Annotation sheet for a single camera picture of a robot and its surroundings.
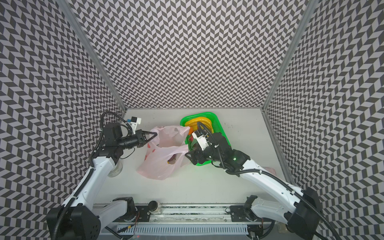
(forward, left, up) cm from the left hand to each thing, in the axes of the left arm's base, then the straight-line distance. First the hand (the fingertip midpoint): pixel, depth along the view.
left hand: (156, 135), depth 73 cm
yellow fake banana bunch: (+19, -17, -14) cm, 29 cm away
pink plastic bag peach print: (-12, -7, +5) cm, 15 cm away
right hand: (-8, -18, -5) cm, 20 cm away
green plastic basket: (+21, -33, -21) cm, 44 cm away
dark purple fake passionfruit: (-12, -9, +1) cm, 15 cm away
